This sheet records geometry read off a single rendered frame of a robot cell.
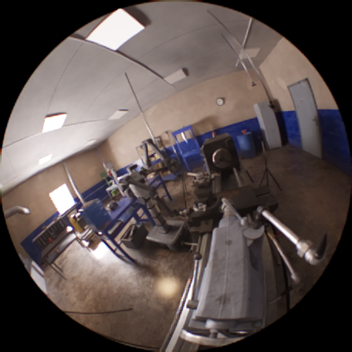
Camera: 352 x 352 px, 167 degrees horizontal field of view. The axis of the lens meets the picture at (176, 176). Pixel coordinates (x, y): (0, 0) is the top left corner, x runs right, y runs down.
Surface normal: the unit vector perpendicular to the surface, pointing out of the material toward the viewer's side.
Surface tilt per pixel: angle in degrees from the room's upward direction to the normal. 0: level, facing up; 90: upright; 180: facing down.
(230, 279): 0
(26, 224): 90
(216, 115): 90
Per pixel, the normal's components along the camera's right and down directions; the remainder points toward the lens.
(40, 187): 0.87, -0.25
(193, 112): -0.30, 0.41
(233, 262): -0.39, -0.88
